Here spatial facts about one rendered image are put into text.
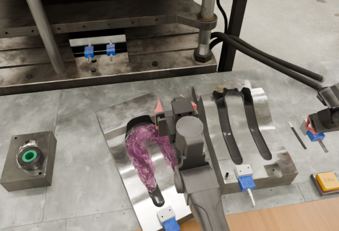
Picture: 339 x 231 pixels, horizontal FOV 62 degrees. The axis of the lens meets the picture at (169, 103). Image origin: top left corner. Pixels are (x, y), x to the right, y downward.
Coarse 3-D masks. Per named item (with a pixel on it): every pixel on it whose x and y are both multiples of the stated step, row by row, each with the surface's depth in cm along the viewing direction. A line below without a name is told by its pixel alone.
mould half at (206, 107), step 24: (240, 96) 113; (264, 96) 113; (216, 120) 109; (240, 120) 110; (264, 120) 110; (216, 144) 104; (240, 144) 104; (216, 168) 102; (264, 168) 97; (288, 168) 97
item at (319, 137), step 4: (304, 120) 102; (304, 124) 103; (300, 128) 106; (304, 128) 103; (304, 132) 103; (308, 132) 101; (308, 136) 102; (312, 136) 99; (316, 136) 98; (320, 136) 99; (324, 136) 99; (312, 140) 100; (316, 140) 100; (320, 140) 98; (320, 144) 98; (324, 148) 96
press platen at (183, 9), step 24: (0, 0) 144; (24, 0) 144; (48, 0) 144; (72, 0) 144; (96, 0) 144; (120, 0) 144; (144, 0) 144; (168, 0) 144; (192, 0) 144; (0, 24) 129; (24, 24) 129; (72, 24) 130; (96, 24) 132; (120, 24) 134; (144, 24) 136; (192, 24) 134; (216, 24) 135
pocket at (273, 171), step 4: (268, 164) 98; (272, 164) 98; (276, 164) 99; (268, 168) 100; (272, 168) 100; (276, 168) 99; (268, 172) 99; (272, 172) 99; (276, 172) 99; (280, 172) 97; (272, 176) 98; (276, 176) 96; (280, 176) 96
